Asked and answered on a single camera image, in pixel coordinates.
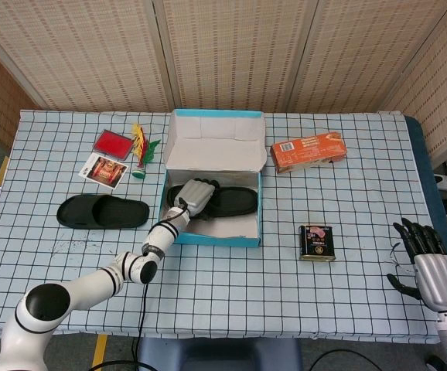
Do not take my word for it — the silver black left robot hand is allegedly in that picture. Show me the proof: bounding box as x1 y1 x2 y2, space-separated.
174 177 220 217

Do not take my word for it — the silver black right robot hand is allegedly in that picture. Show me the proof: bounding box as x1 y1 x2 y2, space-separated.
386 217 447 312

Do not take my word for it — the black rubber slipper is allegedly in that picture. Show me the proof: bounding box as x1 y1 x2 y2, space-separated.
166 178 258 221
56 194 151 230

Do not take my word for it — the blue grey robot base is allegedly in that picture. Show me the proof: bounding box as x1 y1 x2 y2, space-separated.
136 338 302 371

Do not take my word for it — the blue cardboard shoe box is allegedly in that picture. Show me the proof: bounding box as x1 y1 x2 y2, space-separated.
156 108 268 248

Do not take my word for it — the orange cardboard box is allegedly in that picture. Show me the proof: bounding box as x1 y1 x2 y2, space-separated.
270 131 347 175

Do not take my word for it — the feather shuttlecock with green base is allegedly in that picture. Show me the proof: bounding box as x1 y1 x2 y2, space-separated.
131 122 162 181

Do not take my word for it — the photo postcard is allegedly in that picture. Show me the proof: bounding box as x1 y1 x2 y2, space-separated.
77 152 128 190

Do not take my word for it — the red flat case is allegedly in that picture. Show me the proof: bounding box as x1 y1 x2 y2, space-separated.
92 129 135 160

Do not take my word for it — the white checkered tablecloth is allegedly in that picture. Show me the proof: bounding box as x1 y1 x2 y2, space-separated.
0 109 447 345

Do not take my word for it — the black luncheon meat can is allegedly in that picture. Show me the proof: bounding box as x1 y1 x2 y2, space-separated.
299 224 336 263

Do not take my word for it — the black floor cable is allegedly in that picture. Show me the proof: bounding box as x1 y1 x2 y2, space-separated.
310 349 379 371

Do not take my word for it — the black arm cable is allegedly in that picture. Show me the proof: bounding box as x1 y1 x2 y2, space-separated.
87 281 150 371

